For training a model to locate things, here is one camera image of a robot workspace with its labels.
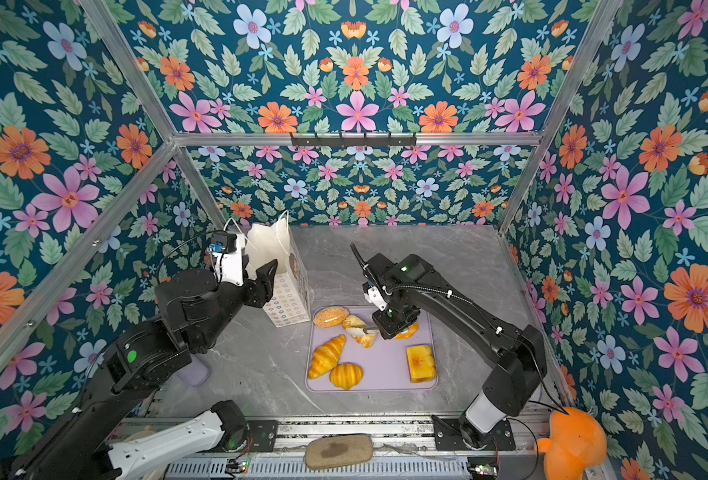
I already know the ring shaped golden bread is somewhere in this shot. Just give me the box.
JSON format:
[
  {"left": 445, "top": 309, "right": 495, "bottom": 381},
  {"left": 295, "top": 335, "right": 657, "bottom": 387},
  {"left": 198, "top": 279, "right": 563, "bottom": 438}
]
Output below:
[{"left": 394, "top": 323, "right": 420, "bottom": 340}]

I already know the white patterned paper bag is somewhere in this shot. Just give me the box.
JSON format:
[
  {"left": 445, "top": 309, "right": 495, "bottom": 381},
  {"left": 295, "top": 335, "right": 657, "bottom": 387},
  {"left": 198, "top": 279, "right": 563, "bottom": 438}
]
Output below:
[{"left": 234, "top": 210, "right": 311, "bottom": 327}]

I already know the oblong braided bread roll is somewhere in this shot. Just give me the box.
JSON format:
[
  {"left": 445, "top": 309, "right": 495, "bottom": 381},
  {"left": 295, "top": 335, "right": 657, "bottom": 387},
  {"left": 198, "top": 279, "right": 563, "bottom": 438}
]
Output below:
[{"left": 342, "top": 315, "right": 379, "bottom": 349}]

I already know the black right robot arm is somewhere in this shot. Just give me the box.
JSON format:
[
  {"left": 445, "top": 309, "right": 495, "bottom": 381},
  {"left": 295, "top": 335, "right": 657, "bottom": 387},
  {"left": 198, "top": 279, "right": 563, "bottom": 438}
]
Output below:
[{"left": 352, "top": 248, "right": 547, "bottom": 449}]

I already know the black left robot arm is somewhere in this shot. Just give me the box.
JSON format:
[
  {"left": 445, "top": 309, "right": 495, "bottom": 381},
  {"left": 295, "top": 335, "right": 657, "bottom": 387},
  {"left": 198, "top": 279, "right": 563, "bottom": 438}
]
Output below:
[{"left": 0, "top": 260, "right": 278, "bottom": 479}]

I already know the small ridged shell bread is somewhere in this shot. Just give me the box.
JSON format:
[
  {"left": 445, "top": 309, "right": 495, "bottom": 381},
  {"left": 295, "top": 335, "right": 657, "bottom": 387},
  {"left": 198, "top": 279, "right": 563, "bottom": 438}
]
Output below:
[{"left": 329, "top": 363, "right": 364, "bottom": 390}]

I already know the square toast slice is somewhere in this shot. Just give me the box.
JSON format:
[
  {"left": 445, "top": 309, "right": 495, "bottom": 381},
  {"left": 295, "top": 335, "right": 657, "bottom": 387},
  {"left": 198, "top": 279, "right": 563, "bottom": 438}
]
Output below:
[{"left": 406, "top": 345, "right": 438, "bottom": 383}]

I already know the lilac silicone mat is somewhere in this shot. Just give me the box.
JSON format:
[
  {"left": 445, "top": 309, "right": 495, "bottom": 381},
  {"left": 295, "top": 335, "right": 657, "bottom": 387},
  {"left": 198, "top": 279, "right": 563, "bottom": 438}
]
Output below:
[{"left": 306, "top": 312, "right": 438, "bottom": 394}]

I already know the round sesame bun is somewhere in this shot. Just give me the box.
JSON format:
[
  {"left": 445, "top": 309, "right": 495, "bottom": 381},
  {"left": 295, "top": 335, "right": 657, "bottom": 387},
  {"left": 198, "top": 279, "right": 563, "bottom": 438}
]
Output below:
[{"left": 313, "top": 306, "right": 350, "bottom": 328}]

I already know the golden croissant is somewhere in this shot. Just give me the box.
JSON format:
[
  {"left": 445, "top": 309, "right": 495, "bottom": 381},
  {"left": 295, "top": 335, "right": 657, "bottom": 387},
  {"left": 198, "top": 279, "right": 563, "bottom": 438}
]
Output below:
[{"left": 308, "top": 335, "right": 346, "bottom": 380}]

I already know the brown stone-like sponge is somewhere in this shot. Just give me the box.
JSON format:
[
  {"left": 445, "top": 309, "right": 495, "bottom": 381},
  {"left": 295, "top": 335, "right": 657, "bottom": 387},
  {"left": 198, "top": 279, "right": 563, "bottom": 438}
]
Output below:
[{"left": 304, "top": 434, "right": 374, "bottom": 471}]

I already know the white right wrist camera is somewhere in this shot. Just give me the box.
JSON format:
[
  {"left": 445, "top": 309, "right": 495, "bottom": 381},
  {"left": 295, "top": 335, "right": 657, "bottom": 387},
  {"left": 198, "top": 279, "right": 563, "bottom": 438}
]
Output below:
[{"left": 363, "top": 282, "right": 389, "bottom": 311}]

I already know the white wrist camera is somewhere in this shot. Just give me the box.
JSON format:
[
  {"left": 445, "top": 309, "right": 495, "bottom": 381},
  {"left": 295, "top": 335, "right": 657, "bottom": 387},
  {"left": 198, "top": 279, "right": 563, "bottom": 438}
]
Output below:
[
  {"left": 363, "top": 282, "right": 389, "bottom": 311},
  {"left": 207, "top": 230, "right": 247, "bottom": 287}
]

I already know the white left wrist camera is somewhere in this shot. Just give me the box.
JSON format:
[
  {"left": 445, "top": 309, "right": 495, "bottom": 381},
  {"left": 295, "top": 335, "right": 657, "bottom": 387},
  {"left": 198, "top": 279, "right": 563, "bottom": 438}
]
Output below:
[{"left": 207, "top": 230, "right": 247, "bottom": 287}]

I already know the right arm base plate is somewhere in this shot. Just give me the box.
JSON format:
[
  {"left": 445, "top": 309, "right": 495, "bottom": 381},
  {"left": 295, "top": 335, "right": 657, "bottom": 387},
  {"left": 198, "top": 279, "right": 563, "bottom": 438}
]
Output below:
[{"left": 431, "top": 415, "right": 516, "bottom": 451}]

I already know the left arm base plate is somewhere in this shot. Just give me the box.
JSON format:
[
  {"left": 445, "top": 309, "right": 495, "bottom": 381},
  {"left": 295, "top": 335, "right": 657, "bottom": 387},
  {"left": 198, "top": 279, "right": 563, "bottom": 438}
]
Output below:
[{"left": 193, "top": 418, "right": 280, "bottom": 454}]

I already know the black hook rail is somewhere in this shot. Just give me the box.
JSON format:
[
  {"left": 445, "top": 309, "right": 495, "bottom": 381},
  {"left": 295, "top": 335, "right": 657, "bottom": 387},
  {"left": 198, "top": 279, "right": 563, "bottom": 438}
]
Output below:
[{"left": 290, "top": 133, "right": 418, "bottom": 148}]

